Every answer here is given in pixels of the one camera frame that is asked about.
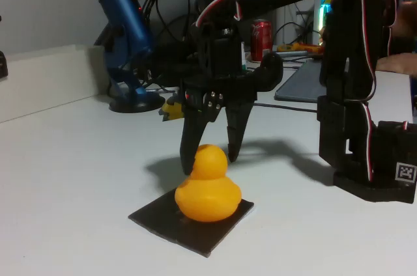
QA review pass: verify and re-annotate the glass PC case with lights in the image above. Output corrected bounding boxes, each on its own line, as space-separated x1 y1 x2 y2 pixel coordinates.
314 0 335 46

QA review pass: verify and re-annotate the yellow hand tool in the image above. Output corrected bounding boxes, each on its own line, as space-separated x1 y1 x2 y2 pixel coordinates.
276 42 325 55

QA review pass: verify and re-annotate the blue desk microphone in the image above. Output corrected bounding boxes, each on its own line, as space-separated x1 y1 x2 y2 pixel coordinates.
92 0 166 114

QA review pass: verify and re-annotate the white shelf board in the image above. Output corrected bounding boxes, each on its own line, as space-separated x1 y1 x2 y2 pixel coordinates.
0 44 110 124

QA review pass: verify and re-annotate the black computer mouse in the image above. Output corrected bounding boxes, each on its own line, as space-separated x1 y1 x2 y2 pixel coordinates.
242 51 284 93

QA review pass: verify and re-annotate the person forearm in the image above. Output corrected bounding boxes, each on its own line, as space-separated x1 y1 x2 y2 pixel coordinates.
376 53 417 77

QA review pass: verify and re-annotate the white fiducial tag sticker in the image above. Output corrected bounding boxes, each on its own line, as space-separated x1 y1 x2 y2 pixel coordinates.
395 161 417 183

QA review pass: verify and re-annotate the black camera cable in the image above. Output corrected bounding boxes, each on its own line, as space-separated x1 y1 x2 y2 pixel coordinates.
253 102 319 113

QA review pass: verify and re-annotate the black audio mixer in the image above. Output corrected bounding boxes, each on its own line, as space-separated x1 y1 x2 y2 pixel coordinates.
151 41 199 90

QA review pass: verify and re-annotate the yellow rubber duck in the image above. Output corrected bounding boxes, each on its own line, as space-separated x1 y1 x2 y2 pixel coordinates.
174 143 242 223

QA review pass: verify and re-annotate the red soda can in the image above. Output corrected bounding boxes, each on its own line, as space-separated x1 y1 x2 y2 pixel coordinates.
250 18 274 62

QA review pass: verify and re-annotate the black square pad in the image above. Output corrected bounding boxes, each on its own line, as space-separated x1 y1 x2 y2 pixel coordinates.
127 187 255 258

